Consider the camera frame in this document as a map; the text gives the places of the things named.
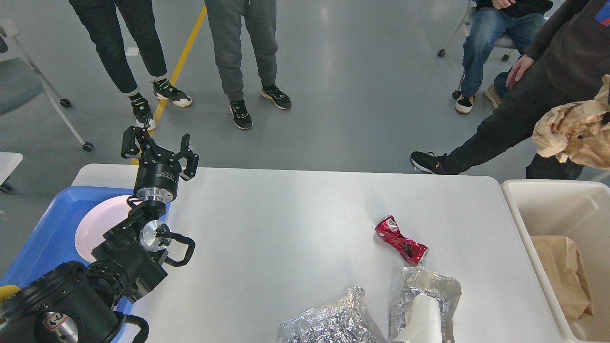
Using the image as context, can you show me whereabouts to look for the foil bag with paper cup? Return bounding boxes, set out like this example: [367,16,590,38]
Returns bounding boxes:
[389,266,462,343]

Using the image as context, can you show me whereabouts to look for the teal mug yellow inside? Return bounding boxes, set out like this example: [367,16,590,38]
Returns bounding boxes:
[0,284,21,304]

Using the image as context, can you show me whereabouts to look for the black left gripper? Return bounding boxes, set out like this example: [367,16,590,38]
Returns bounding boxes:
[120,126,200,203]

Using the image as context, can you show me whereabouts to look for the grey office chair left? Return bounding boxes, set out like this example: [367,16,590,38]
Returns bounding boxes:
[0,18,94,152]

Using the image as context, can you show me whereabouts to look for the walking person dark clothes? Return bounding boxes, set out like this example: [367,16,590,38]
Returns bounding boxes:
[410,0,610,174]

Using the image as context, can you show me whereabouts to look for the red foil wrapper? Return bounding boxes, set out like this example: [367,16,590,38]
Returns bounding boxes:
[375,215,429,267]

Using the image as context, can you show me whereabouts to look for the pink plate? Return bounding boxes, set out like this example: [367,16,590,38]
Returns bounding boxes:
[74,195,131,263]

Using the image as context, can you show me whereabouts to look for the crumpled aluminium foil bag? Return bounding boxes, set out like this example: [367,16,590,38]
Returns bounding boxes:
[276,287,387,343]

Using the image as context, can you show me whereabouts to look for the brown paper bag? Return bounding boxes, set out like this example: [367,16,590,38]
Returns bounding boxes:
[531,236,593,322]

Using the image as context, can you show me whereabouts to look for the blue plastic tray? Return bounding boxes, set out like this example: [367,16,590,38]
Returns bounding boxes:
[1,186,128,314]

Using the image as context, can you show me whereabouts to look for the brown paper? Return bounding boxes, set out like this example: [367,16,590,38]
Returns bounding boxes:
[532,74,610,170]

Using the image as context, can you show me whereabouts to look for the white plastic bin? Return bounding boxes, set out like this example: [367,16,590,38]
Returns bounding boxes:
[501,180,610,343]

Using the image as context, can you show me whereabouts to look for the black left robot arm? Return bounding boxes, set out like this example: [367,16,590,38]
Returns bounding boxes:
[1,126,200,343]

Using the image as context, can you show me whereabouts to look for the white side table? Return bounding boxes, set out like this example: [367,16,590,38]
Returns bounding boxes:
[0,151,23,193]

